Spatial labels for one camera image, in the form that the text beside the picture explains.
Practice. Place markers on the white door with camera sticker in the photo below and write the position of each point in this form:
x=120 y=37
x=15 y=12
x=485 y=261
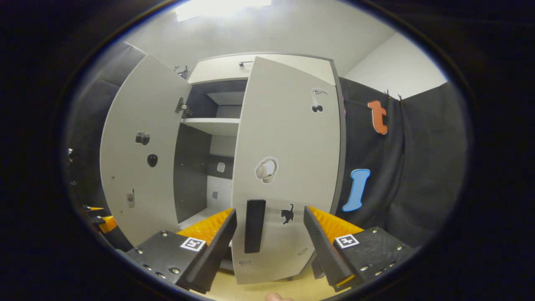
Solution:
x=142 y=125

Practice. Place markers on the white door with cat sticker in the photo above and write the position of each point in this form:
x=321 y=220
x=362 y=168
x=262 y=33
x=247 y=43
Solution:
x=288 y=138

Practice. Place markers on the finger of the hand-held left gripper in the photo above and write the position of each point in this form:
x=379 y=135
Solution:
x=109 y=224
x=95 y=211

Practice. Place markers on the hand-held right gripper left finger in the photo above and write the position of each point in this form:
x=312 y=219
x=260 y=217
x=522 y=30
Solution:
x=221 y=242

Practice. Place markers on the metal door hinge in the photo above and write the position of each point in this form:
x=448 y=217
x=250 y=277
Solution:
x=183 y=106

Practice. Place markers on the white cabinet shelf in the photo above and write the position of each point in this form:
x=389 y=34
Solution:
x=213 y=124
x=196 y=217

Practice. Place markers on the ceiling light panel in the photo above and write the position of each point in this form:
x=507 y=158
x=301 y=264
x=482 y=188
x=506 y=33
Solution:
x=221 y=6

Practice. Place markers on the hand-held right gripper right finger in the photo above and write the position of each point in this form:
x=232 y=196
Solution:
x=319 y=242

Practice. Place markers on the white cabinet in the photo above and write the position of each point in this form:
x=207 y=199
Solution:
x=192 y=167

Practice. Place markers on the white cabinet drawer front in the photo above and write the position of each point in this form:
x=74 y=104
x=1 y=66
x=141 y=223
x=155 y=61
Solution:
x=213 y=69

